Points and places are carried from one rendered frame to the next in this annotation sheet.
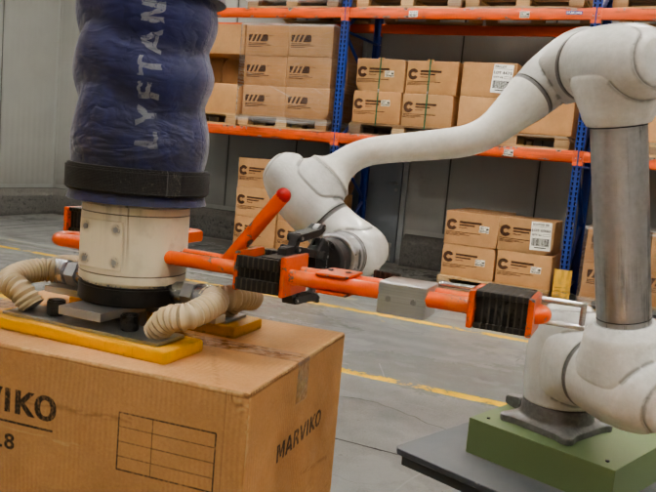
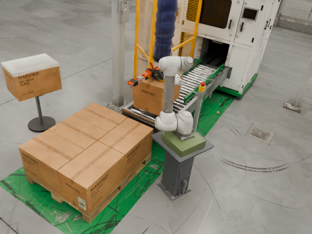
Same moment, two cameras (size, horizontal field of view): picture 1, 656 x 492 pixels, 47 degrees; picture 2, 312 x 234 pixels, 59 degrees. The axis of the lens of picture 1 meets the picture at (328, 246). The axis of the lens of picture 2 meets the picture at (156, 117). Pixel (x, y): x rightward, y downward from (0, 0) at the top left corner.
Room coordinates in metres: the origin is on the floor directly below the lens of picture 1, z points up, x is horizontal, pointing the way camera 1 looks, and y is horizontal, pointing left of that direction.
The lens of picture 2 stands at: (1.58, -2.89, 2.62)
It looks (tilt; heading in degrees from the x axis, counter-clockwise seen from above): 34 degrees down; 96
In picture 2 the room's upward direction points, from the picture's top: 6 degrees clockwise
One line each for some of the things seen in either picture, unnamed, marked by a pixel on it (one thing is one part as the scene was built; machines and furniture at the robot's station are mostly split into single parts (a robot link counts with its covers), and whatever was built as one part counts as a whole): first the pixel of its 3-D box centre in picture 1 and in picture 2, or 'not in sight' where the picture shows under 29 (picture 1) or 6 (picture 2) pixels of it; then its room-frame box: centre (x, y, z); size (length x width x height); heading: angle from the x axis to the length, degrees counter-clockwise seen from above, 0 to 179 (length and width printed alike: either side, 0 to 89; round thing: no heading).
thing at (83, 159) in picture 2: not in sight; (91, 149); (0.57, -0.51, 0.34); 1.20 x 1.00 x 0.40; 68
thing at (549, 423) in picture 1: (549, 409); (185, 132); (1.65, -0.53, 0.86); 0.22 x 0.18 x 0.06; 40
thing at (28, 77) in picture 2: not in sight; (32, 76); (-0.50, 0.20, 0.82); 0.60 x 0.40 x 0.40; 53
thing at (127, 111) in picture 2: not in sight; (143, 118); (1.10, -0.01, 0.58); 0.70 x 0.03 x 0.06; 158
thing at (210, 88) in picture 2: not in sight; (201, 96); (1.85, 0.95, 0.50); 2.31 x 0.05 x 0.19; 68
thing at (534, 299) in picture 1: (504, 309); (133, 82); (0.99, -0.24, 1.20); 0.08 x 0.07 x 0.05; 68
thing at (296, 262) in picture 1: (270, 270); (150, 72); (1.13, 0.08, 1.20); 0.10 x 0.08 x 0.06; 158
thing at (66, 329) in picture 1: (92, 322); not in sight; (1.14, 0.35, 1.10); 0.34 x 0.10 x 0.05; 68
